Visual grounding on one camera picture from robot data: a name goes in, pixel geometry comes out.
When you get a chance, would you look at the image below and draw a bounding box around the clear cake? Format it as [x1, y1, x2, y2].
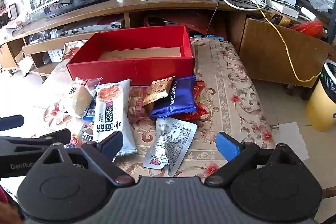
[69, 77, 103, 119]

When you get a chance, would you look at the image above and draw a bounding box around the white blue carton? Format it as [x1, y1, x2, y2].
[49, 48, 65, 62]

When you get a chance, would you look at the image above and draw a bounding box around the short white power strip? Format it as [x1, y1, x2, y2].
[300, 6, 319, 21]

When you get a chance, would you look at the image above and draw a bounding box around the wooden television cabinet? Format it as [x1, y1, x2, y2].
[0, 0, 332, 88]

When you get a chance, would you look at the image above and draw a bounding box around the long white power strip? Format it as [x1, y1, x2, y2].
[248, 0, 300, 19]

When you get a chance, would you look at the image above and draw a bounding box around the red cardboard box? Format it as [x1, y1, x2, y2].
[66, 25, 195, 82]

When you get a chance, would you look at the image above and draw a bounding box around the silver media player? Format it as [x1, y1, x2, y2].
[56, 19, 124, 37]

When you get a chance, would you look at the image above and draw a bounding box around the red plastic bag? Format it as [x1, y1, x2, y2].
[290, 20, 323, 39]

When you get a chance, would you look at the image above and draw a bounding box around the blue plastic piece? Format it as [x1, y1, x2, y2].
[195, 34, 225, 40]

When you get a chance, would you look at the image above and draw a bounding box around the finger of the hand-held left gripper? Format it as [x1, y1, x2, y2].
[0, 129, 72, 155]
[0, 114, 25, 132]

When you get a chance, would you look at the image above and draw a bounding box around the small brown snack packet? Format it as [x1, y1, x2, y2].
[142, 76, 175, 105]

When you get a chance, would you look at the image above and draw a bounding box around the clear plastic bag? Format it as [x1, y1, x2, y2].
[28, 29, 58, 44]

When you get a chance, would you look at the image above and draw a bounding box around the yellow cable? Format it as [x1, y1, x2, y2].
[182, 0, 322, 82]

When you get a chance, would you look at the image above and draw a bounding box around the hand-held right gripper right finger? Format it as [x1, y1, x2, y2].
[205, 132, 302, 186]

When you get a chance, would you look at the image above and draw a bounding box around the floral tablecloth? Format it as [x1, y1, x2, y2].
[42, 36, 276, 180]

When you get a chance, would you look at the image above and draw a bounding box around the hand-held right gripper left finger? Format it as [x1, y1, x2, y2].
[37, 131, 135, 186]

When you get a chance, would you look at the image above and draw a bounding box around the black cable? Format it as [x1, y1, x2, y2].
[204, 0, 221, 36]

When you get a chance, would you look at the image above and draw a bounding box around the brown gold packaging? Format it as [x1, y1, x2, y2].
[267, 11, 292, 28]

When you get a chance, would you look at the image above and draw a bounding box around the red snack packet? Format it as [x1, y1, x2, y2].
[184, 81, 209, 121]

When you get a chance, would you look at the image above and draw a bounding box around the yellow trash bin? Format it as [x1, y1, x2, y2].
[304, 59, 336, 132]

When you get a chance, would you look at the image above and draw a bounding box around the light blue snack packet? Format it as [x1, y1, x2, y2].
[83, 97, 97, 121]

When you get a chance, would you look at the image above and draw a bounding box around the orange printed snack packet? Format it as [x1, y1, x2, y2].
[128, 86, 153, 117]

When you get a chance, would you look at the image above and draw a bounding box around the white barcode snack packet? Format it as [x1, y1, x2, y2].
[143, 117, 198, 177]

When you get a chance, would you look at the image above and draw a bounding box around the dark blue snack packet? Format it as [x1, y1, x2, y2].
[150, 76, 197, 119]

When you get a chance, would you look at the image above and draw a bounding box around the white orange snack packet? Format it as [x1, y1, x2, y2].
[93, 79, 137, 157]

